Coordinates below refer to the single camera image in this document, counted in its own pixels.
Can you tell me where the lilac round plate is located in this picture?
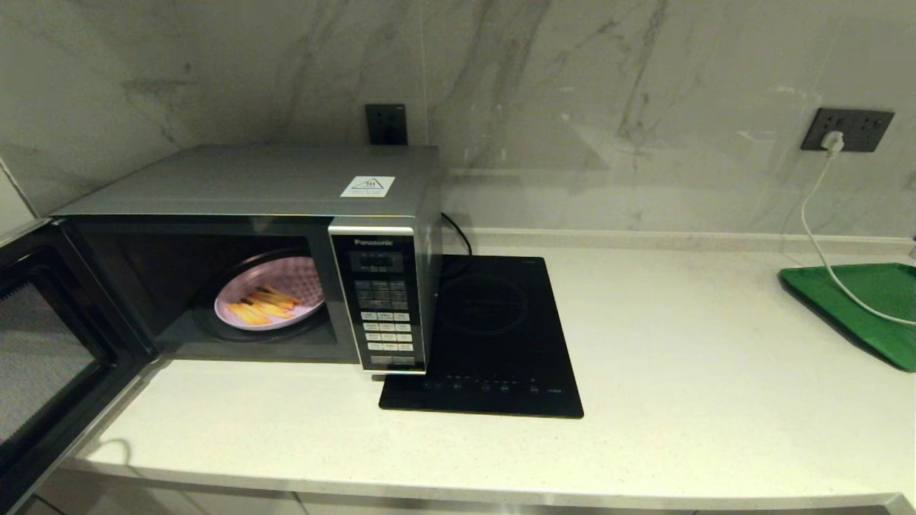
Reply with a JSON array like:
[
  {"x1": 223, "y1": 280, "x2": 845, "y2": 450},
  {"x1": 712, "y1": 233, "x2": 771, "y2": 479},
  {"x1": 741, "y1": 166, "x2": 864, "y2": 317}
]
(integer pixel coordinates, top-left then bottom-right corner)
[{"x1": 213, "y1": 256, "x2": 326, "y2": 332}]

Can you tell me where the black glass microwave door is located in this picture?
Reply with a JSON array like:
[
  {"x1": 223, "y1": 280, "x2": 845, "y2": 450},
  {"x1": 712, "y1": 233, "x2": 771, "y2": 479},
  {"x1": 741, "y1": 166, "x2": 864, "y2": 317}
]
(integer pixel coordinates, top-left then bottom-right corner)
[{"x1": 0, "y1": 218, "x2": 157, "y2": 515}]

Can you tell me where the silver Panasonic microwave oven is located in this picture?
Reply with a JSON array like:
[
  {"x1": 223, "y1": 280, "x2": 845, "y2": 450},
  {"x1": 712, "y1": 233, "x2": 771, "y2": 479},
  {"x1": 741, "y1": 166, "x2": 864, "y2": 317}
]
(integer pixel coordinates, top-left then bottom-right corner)
[{"x1": 52, "y1": 145, "x2": 445, "y2": 375}]

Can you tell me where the black induction cooktop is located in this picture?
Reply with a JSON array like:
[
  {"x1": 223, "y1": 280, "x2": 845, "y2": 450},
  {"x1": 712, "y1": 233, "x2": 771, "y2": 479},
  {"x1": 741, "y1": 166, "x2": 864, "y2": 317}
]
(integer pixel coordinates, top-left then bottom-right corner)
[{"x1": 379, "y1": 255, "x2": 584, "y2": 420}]

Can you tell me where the white warning sticker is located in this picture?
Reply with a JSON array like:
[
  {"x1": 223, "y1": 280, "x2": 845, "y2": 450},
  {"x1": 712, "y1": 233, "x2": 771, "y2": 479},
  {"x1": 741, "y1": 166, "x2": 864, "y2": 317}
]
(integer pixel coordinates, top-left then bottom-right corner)
[{"x1": 341, "y1": 176, "x2": 396, "y2": 199}]

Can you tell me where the cabinet front panel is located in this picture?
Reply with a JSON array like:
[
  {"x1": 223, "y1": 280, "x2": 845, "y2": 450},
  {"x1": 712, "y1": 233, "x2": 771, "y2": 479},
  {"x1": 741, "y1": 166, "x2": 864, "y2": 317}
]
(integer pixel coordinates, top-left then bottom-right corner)
[
  {"x1": 301, "y1": 492, "x2": 698, "y2": 515},
  {"x1": 32, "y1": 469, "x2": 303, "y2": 515}
]

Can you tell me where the green plastic tray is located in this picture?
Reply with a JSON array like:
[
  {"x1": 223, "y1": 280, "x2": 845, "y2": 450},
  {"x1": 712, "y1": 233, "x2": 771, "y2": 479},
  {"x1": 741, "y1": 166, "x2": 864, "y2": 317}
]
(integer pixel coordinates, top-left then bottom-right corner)
[{"x1": 779, "y1": 263, "x2": 916, "y2": 372}]

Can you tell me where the thin black cable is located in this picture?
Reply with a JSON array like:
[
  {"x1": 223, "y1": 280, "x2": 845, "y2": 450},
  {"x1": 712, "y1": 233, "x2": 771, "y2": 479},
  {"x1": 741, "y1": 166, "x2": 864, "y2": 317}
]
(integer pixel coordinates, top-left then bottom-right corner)
[{"x1": 440, "y1": 212, "x2": 474, "y2": 260}]

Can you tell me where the small black wall socket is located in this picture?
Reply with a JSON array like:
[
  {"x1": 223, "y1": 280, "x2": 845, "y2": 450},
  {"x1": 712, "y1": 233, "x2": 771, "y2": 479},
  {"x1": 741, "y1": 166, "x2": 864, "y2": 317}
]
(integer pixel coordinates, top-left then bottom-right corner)
[{"x1": 365, "y1": 104, "x2": 409, "y2": 146}]

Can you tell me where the white power cable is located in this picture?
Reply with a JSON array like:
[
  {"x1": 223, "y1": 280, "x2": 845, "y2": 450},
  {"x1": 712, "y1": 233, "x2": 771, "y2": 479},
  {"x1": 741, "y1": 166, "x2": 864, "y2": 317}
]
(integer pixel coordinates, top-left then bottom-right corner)
[{"x1": 799, "y1": 152, "x2": 916, "y2": 328}]

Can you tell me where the wide black wall socket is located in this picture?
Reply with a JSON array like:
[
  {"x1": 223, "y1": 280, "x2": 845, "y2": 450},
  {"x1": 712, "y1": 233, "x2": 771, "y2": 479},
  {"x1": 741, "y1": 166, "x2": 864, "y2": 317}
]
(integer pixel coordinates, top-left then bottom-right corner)
[{"x1": 801, "y1": 107, "x2": 896, "y2": 152}]

